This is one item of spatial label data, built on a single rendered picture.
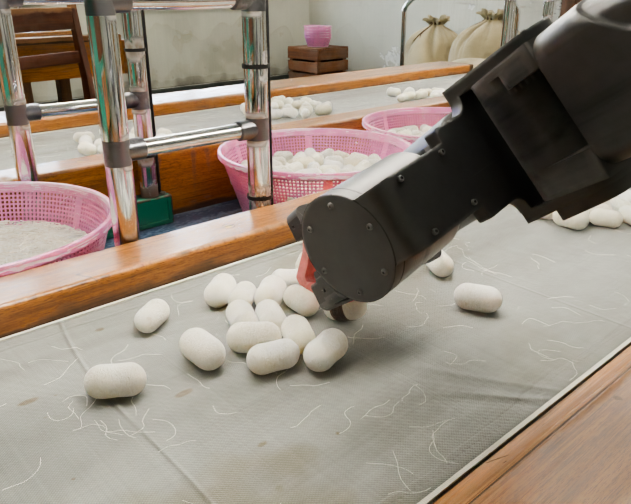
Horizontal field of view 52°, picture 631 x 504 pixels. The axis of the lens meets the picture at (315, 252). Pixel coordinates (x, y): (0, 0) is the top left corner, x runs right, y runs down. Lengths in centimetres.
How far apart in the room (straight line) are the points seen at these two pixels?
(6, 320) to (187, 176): 48
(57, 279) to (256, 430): 22
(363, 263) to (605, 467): 15
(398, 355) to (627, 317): 19
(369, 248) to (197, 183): 66
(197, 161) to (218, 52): 567
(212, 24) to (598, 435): 629
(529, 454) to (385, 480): 7
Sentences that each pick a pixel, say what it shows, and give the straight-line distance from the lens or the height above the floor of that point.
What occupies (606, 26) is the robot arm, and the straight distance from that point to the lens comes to 26.
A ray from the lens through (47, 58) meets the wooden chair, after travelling 302.
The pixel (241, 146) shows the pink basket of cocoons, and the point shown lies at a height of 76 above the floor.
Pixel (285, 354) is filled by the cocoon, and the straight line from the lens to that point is 41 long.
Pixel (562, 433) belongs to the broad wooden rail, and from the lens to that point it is 35.
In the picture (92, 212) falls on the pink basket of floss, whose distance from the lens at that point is 72.
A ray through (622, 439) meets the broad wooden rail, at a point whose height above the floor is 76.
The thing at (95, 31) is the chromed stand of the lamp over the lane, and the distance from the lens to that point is 55.
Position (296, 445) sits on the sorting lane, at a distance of 36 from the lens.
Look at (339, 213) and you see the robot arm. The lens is 30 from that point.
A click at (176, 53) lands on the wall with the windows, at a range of 632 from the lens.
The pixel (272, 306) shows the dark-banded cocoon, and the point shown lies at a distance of 46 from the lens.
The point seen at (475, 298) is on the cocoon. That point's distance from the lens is 50.
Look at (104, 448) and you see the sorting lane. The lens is 38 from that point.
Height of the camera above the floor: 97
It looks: 22 degrees down
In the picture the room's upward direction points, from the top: straight up
